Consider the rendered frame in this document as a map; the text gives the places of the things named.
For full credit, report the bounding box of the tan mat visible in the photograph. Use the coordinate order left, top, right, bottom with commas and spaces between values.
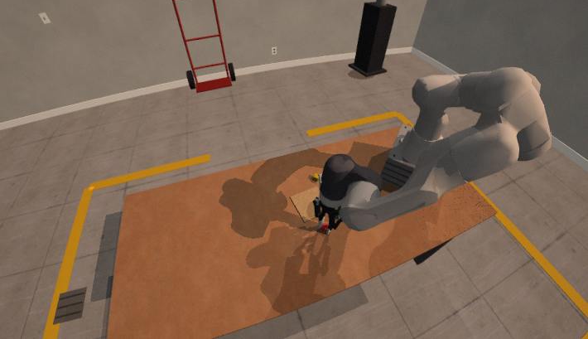
290, 186, 320, 222

